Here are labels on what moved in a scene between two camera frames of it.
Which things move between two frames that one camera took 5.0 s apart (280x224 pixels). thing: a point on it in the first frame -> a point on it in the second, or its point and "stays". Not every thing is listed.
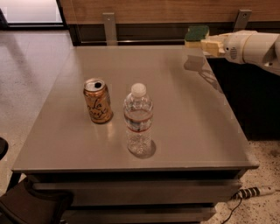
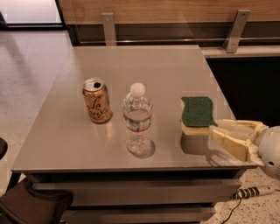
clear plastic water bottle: [138, 115] stays
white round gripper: [233, 48] -> [270, 150]
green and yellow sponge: [197, 32] -> [197, 115]
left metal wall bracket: [110, 29] stays
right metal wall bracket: [242, 19] stays
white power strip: [252, 192] stays
